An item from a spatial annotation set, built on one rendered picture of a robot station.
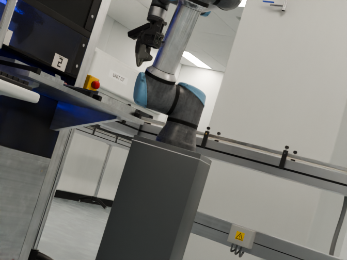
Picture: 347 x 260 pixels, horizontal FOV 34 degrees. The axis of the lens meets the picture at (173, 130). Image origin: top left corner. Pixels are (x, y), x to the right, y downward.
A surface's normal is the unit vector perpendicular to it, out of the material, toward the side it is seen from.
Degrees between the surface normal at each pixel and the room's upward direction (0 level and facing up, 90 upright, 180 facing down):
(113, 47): 90
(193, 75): 90
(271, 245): 90
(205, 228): 90
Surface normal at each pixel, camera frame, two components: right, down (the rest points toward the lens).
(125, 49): 0.82, 0.21
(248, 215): -0.48, -0.22
